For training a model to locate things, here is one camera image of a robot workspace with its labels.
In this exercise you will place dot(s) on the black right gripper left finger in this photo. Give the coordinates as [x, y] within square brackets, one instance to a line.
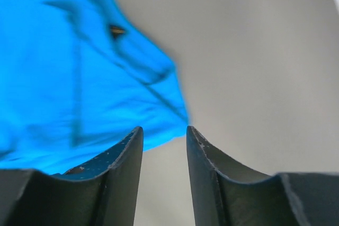
[100, 191]

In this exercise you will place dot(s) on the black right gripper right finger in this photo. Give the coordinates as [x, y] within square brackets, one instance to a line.
[226, 192]

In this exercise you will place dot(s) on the blue t shirt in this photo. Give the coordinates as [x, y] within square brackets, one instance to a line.
[76, 77]

